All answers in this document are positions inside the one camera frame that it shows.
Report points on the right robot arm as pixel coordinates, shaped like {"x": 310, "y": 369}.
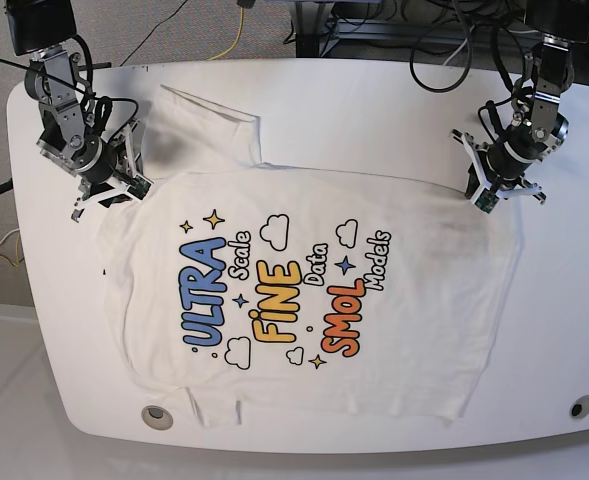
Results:
{"x": 60, "y": 78}

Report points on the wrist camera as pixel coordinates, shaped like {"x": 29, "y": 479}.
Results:
{"x": 139, "y": 187}
{"x": 486, "y": 201}

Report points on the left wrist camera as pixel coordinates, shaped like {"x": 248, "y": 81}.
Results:
{"x": 486, "y": 201}

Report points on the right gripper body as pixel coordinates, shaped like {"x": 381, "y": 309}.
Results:
{"x": 107, "y": 168}

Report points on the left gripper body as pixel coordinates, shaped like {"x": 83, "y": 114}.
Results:
{"x": 501, "y": 165}

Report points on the left table cable grommet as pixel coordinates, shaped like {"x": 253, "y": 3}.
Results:
{"x": 157, "y": 418}

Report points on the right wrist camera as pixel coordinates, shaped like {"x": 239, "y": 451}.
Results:
{"x": 139, "y": 187}

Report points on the white printed T-shirt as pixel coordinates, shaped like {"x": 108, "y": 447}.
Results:
{"x": 236, "y": 281}

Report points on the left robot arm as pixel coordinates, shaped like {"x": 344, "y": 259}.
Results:
{"x": 537, "y": 128}

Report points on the table cable grommet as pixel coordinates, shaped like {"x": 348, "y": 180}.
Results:
{"x": 580, "y": 408}
{"x": 157, "y": 418}

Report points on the right table cable grommet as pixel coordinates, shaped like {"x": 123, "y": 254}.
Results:
{"x": 580, "y": 408}

